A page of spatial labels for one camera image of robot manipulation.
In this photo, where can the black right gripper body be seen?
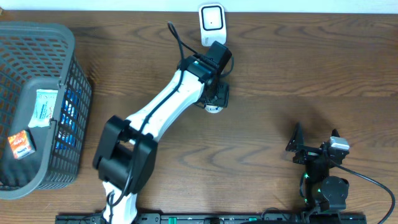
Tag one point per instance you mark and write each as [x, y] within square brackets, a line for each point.
[307, 156]

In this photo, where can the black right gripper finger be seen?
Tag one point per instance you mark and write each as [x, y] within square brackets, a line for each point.
[296, 142]
[335, 133]

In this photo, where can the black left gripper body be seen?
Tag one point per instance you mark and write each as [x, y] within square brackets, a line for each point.
[219, 91]

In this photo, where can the green lid white jar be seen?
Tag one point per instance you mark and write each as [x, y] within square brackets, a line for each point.
[213, 109]

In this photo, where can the blue Oreo cookie pack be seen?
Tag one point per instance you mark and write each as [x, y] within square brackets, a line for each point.
[69, 128]

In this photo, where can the white wet wipes pack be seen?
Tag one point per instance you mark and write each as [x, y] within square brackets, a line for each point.
[43, 108]

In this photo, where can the orange small box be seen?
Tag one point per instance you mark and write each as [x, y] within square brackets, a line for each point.
[21, 144]

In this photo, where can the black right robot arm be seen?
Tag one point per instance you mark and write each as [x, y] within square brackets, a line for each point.
[323, 192]

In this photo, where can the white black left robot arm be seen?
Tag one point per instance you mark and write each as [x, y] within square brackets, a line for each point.
[127, 149]

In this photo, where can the white barcode scanner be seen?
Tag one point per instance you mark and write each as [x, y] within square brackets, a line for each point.
[212, 24]

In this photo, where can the grey plastic mesh basket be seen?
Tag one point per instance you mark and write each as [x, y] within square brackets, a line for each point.
[38, 56]

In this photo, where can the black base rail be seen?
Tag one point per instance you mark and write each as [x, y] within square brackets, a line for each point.
[156, 218]

